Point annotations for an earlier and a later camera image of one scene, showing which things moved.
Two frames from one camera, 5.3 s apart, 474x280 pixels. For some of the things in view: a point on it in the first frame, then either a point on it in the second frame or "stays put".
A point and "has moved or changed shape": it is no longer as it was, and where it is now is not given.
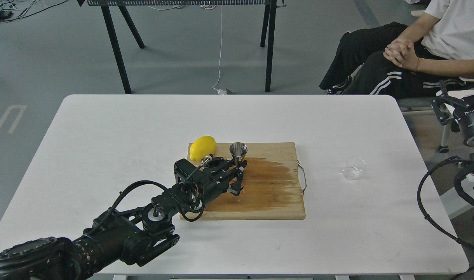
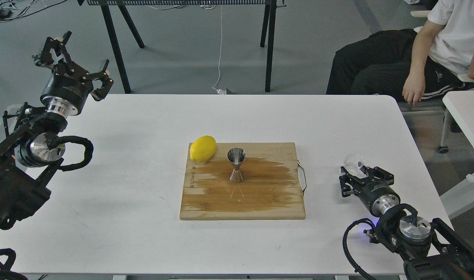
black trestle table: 267,33 stays put
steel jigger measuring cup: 238,150 has moved or changed shape
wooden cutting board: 270,188 stays put
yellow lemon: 201,147 stays put
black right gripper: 470,115 -> 379,196
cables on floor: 1,12 stays put
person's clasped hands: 402,53 -> 414,88
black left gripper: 194,186 -> 69,87
